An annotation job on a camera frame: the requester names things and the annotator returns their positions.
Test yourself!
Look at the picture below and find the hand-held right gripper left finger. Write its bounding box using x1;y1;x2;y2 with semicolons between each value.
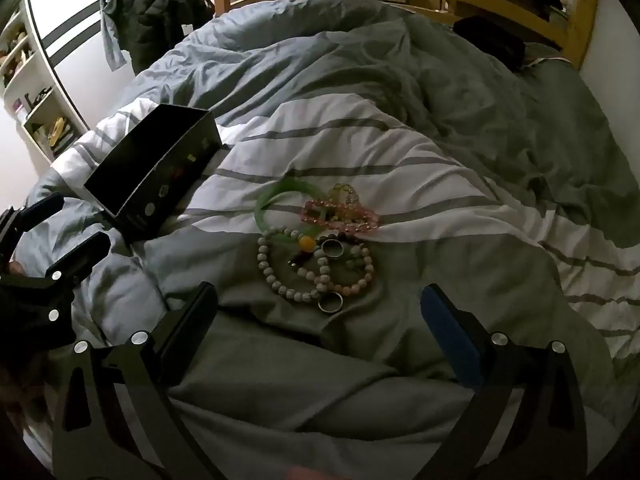
50;281;221;480

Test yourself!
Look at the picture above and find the black cloth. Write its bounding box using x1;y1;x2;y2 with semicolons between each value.
452;16;527;72

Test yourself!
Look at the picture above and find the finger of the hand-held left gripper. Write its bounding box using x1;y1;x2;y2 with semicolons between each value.
45;231;112;291
15;192;66;233

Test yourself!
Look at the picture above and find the green jade bangle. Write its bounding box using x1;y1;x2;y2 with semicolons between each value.
255;180;333;246

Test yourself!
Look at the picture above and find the black cardboard box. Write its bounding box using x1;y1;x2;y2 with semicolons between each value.
82;104;222;247

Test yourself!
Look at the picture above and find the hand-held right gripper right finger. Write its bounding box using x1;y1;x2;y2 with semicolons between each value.
420;284;588;480

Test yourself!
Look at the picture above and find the dark puffer jacket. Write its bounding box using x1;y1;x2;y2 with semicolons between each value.
100;0;213;76

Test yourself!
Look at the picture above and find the pink crystal bead bracelet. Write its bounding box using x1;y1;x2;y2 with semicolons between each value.
301;199;382;235

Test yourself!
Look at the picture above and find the white shelf unit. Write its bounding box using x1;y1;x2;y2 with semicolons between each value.
0;0;91;163

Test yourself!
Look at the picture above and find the dark bead bracelet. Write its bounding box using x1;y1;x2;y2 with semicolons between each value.
287;230;363;268

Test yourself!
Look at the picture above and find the yellow crystal bead bracelet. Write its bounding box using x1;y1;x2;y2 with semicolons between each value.
327;183;363;211

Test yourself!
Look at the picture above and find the pale pink bead bracelet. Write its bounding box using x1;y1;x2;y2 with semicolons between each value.
320;245;376;296

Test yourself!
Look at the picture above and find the grey white striped duvet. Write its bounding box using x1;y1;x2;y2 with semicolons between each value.
22;0;640;480

